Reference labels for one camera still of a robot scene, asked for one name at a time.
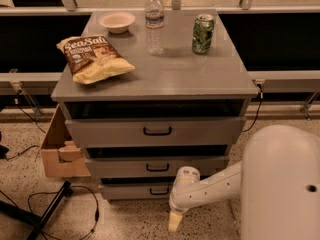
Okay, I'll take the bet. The black cable left floor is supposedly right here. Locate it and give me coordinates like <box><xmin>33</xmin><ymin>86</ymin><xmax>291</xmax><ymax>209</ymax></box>
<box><xmin>0</xmin><ymin>185</ymin><xmax>101</xmax><ymax>240</ymax></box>

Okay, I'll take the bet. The grey bottom drawer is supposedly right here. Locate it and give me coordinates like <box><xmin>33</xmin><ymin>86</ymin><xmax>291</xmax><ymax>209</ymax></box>
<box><xmin>98</xmin><ymin>182</ymin><xmax>173</xmax><ymax>201</ymax></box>

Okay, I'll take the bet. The sea salt chips bag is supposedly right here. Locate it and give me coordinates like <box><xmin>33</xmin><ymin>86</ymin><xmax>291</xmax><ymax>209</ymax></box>
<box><xmin>57</xmin><ymin>35</ymin><xmax>135</xmax><ymax>85</ymax></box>

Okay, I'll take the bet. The green soda can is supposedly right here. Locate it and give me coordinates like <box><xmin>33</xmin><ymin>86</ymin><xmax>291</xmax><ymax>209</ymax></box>
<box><xmin>192</xmin><ymin>14</ymin><xmax>214</xmax><ymax>54</ymax></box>

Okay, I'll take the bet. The white bowl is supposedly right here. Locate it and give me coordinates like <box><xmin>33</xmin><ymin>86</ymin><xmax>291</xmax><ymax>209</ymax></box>
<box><xmin>98</xmin><ymin>12</ymin><xmax>135</xmax><ymax>34</ymax></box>

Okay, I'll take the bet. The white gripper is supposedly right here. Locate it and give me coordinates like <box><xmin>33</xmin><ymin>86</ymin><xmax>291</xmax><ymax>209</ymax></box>
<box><xmin>168</xmin><ymin>204</ymin><xmax>188</xmax><ymax>231</ymax></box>

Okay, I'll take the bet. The grey top drawer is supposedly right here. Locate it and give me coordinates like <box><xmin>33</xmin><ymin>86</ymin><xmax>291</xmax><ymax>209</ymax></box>
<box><xmin>66</xmin><ymin>117</ymin><xmax>245</xmax><ymax>148</ymax></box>

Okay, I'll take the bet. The cardboard box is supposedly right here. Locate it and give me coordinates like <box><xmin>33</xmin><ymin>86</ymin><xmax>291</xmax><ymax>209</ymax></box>
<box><xmin>40</xmin><ymin>106</ymin><xmax>90</xmax><ymax>178</ymax></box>

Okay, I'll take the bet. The metal window railing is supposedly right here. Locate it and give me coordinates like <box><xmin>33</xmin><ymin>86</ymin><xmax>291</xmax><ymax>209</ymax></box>
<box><xmin>0</xmin><ymin>0</ymin><xmax>320</xmax><ymax>97</ymax></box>

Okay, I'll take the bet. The grey middle drawer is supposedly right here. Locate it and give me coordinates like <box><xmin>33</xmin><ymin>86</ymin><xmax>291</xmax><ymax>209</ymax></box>
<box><xmin>85</xmin><ymin>156</ymin><xmax>229</xmax><ymax>178</ymax></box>

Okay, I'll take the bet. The grey drawer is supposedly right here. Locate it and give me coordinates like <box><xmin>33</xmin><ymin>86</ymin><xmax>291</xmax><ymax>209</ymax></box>
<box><xmin>66</xmin><ymin>117</ymin><xmax>245</xmax><ymax>148</ymax></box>
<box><xmin>98</xmin><ymin>182</ymin><xmax>173</xmax><ymax>201</ymax></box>
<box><xmin>85</xmin><ymin>156</ymin><xmax>229</xmax><ymax>178</ymax></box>

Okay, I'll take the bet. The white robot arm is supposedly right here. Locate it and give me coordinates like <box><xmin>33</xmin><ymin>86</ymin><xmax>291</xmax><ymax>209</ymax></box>
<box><xmin>168</xmin><ymin>125</ymin><xmax>320</xmax><ymax>240</ymax></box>

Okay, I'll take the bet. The clear water bottle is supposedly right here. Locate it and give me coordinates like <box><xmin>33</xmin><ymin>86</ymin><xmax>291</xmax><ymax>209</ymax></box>
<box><xmin>145</xmin><ymin>0</ymin><xmax>164</xmax><ymax>55</ymax></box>

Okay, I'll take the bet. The grey drawer cabinet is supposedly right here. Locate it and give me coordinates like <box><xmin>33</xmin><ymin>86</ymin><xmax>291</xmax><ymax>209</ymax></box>
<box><xmin>52</xmin><ymin>10</ymin><xmax>258</xmax><ymax>186</ymax></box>

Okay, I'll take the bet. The black cable behind cabinet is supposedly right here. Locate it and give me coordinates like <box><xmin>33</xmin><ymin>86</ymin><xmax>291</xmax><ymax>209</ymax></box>
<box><xmin>241</xmin><ymin>83</ymin><xmax>264</xmax><ymax>133</ymax></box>

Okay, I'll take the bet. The black tripod stand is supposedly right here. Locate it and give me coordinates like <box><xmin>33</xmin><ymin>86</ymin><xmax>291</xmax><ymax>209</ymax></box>
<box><xmin>0</xmin><ymin>181</ymin><xmax>72</xmax><ymax>240</ymax></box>

